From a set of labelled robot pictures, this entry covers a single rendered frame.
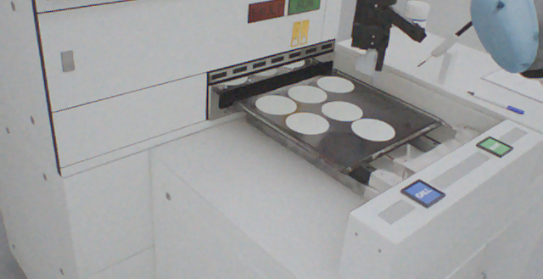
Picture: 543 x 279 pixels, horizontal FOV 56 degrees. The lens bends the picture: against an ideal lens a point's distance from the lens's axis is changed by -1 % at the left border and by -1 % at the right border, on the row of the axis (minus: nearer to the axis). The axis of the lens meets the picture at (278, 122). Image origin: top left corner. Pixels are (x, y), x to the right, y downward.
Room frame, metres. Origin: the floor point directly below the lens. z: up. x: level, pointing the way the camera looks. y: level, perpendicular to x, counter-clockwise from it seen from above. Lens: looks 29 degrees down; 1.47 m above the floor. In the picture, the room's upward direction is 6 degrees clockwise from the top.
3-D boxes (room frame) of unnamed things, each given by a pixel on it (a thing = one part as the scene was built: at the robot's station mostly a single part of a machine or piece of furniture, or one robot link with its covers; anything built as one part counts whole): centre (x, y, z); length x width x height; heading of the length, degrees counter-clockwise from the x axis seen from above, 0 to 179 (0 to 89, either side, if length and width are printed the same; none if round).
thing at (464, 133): (1.05, -0.46, 0.89); 0.08 x 0.03 x 0.03; 45
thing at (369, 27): (1.11, -0.19, 1.13); 0.09 x 0.08 x 0.12; 85
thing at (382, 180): (0.83, -0.23, 0.89); 0.08 x 0.03 x 0.03; 45
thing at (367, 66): (1.09, -0.19, 1.03); 0.06 x 0.03 x 0.09; 85
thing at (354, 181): (0.98, -0.10, 0.84); 0.50 x 0.02 x 0.03; 45
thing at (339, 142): (1.11, -0.14, 0.90); 0.34 x 0.34 x 0.01; 45
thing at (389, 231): (0.81, -0.35, 0.89); 0.55 x 0.09 x 0.14; 135
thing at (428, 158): (0.94, -0.34, 0.87); 0.36 x 0.08 x 0.03; 135
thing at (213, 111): (1.25, 0.02, 0.89); 0.44 x 0.02 x 0.10; 135
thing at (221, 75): (1.25, 0.02, 0.96); 0.44 x 0.01 x 0.02; 135
